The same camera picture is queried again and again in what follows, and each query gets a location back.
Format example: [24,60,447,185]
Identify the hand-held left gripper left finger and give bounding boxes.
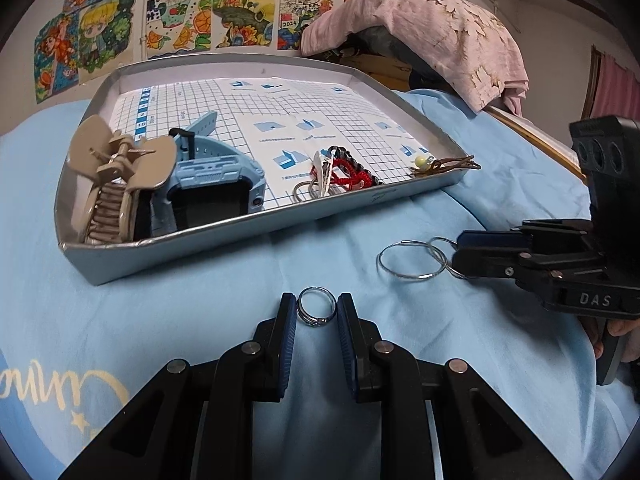
[59,292,299,480]

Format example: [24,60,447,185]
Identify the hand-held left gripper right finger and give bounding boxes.
[336,292,573,480]

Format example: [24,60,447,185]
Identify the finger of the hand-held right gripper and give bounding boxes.
[457,219,594,257]
[451,251,597,302]

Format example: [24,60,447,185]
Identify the silver finger ring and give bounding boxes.
[296,286,338,328]

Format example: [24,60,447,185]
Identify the thin silver wire bangles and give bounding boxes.
[377,236,463,282]

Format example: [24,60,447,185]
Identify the brown cord bead bracelet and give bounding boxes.
[410,154,482,177]

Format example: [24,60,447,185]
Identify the grey metal tray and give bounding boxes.
[57,55,473,287]

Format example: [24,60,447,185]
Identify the black fabric hair tie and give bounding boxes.
[327,145,383,188]

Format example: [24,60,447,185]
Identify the red string bracelet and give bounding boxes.
[312,157,373,193]

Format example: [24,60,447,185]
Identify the white hair clip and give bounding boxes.
[311,152,335,196]

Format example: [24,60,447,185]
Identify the beige hair claw clip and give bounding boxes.
[66,115,177,247]

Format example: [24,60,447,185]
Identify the person's right hand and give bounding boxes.
[582,312,640,366]

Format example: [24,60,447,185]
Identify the pink curtain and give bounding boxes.
[590,45,640,123]

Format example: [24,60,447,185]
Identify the light blue printed blanket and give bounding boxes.
[0,89,640,480]

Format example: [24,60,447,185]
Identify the blue wrist watch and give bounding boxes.
[134,110,266,238]

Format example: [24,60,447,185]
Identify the grid printed paper sheet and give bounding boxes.
[102,77,463,211]

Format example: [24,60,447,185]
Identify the dark cloth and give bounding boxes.
[340,25,451,93]

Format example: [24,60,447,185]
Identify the pink patterned blanket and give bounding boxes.
[300,0,530,113]

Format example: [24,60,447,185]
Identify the colourful cartoon wall drawings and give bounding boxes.
[32,0,366,103]

